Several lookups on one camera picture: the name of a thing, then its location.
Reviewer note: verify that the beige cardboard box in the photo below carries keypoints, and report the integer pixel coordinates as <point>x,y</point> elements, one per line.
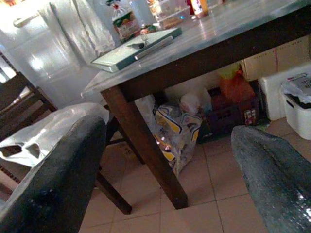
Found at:
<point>264,63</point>

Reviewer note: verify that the clear bag of food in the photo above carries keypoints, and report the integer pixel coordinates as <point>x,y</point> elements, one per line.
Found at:
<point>125,24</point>

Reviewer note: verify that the white fridge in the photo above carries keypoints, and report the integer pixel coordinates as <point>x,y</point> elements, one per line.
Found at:
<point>48,60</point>

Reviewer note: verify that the orange bottle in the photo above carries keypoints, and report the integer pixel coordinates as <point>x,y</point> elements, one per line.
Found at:
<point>199,8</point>

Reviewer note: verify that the white foam box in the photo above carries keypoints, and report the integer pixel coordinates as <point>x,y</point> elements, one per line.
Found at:
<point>271,97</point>

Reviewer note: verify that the small pinkish plastic bag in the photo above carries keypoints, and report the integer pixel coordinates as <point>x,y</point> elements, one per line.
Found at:
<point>190,104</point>

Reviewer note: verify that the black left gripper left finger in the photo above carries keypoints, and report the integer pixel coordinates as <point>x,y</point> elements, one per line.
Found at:
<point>60,184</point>

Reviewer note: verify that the yellow blue patterned plastic bag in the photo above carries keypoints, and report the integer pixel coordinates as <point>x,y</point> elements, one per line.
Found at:
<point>177,136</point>

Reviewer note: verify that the small clear glass figure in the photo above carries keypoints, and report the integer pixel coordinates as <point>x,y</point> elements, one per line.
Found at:
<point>145,39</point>

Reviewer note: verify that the green flat binder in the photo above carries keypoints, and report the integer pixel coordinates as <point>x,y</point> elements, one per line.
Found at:
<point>114,59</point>

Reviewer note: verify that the white plastic bin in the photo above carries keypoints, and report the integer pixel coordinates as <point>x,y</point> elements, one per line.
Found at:
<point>296,119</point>

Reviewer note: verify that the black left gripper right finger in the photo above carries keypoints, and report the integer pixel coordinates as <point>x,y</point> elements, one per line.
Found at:
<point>279,184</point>

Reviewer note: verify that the clear plastic food container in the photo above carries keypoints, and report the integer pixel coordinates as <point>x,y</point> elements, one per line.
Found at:
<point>170,14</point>

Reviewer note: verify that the dark plastic crate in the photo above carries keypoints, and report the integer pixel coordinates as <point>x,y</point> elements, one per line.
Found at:
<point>223,119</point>

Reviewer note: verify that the orange plastic bag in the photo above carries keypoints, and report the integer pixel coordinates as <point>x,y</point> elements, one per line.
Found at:
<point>235,87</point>

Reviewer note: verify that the dark wooden table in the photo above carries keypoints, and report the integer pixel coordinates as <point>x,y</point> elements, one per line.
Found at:
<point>145,136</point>

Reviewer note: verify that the dark wooden chair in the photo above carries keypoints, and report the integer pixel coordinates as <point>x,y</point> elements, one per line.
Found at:
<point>14,97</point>

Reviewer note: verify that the translucent white plastic bag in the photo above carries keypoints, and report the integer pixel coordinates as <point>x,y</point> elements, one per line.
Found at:
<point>145,109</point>

